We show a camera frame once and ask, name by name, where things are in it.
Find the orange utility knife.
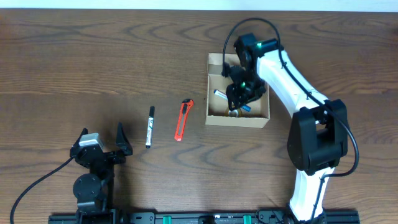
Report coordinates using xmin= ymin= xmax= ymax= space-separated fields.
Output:
xmin=174 ymin=99 xmax=194 ymax=141

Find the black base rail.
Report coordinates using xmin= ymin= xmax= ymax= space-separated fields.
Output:
xmin=48 ymin=208 xmax=361 ymax=224

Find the brown packing tape roll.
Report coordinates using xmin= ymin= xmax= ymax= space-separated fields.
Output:
xmin=225 ymin=108 xmax=243 ymax=118

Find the open cardboard box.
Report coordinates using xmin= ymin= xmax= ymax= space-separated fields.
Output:
xmin=205 ymin=53 xmax=270 ymax=128

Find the black whiteboard marker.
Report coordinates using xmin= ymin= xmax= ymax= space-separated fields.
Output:
xmin=146 ymin=106 xmax=155 ymax=149

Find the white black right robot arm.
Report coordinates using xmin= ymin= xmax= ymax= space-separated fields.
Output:
xmin=223 ymin=34 xmax=348 ymax=223

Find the blue whiteboard marker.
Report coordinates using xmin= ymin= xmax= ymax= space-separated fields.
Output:
xmin=214 ymin=90 xmax=251 ymax=112

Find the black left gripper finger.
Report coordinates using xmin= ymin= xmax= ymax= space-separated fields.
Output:
xmin=73 ymin=128 xmax=88 ymax=147
xmin=115 ymin=123 xmax=133 ymax=156

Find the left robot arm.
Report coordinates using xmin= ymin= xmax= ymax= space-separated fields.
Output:
xmin=70 ymin=123 xmax=133 ymax=223

